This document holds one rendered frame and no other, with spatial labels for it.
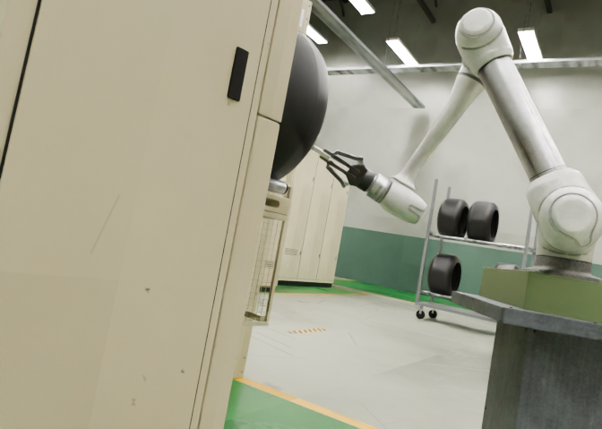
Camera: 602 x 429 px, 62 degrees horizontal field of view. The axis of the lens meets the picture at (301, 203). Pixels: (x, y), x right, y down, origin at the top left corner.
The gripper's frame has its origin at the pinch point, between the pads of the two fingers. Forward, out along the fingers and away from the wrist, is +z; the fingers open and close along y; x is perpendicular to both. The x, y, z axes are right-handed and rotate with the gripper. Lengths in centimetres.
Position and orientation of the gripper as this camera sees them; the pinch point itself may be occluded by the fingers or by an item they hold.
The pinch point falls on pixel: (321, 152)
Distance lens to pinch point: 175.9
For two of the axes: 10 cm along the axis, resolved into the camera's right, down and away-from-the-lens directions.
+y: -5.1, 8.1, 2.8
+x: 1.4, -2.4, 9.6
